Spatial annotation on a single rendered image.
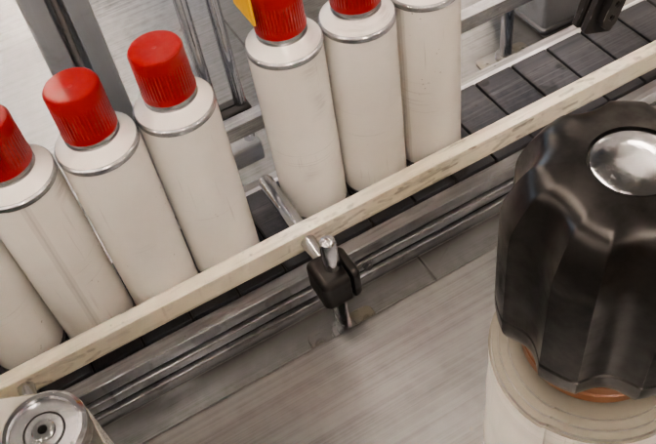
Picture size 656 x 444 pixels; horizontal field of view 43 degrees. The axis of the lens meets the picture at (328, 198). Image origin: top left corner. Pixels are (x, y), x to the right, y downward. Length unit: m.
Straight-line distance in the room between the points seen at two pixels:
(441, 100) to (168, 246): 0.22
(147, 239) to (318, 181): 0.14
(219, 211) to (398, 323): 0.15
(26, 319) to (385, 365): 0.24
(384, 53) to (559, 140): 0.29
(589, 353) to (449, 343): 0.29
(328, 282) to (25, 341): 0.21
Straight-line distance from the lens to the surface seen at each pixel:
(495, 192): 0.68
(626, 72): 0.72
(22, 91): 0.93
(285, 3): 0.51
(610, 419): 0.35
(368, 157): 0.62
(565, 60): 0.77
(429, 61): 0.59
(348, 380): 0.57
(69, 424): 0.38
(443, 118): 0.63
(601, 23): 0.71
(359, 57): 0.55
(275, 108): 0.56
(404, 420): 0.55
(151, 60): 0.49
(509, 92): 0.73
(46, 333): 0.61
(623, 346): 0.30
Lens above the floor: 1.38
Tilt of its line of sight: 49 degrees down
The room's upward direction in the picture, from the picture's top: 11 degrees counter-clockwise
